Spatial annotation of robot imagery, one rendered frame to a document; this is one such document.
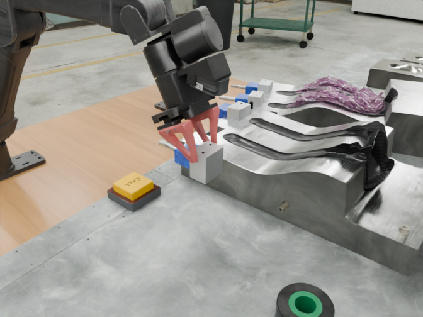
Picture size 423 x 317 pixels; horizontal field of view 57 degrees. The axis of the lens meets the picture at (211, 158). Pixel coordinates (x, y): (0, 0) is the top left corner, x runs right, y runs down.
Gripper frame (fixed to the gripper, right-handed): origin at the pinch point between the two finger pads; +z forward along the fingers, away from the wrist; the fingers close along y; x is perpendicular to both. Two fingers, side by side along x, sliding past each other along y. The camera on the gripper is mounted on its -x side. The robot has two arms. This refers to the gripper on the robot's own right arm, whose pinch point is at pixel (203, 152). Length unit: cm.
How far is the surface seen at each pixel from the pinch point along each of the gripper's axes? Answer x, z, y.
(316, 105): 1.8, 5.5, 45.8
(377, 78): 4, 11, 96
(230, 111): 13.5, -2.0, 26.4
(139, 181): 19.6, 2.8, -1.6
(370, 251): -18.7, 25.7, 9.8
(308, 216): -9.3, 18.6, 9.9
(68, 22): 488, -168, 302
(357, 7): 220, -27, 685
